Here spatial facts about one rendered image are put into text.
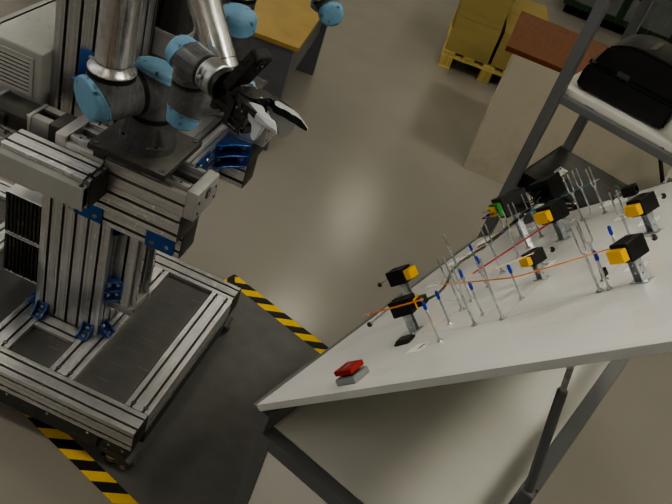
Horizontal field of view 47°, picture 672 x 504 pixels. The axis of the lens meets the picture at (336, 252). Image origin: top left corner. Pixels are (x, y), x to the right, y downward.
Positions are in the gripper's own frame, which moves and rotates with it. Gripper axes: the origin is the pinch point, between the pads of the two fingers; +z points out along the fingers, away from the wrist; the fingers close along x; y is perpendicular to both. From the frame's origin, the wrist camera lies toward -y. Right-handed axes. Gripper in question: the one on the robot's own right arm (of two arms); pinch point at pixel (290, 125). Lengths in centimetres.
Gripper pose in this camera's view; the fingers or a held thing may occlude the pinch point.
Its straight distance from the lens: 151.5
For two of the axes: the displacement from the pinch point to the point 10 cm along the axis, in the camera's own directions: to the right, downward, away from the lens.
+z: 6.9, 5.9, -4.3
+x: -6.3, 1.8, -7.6
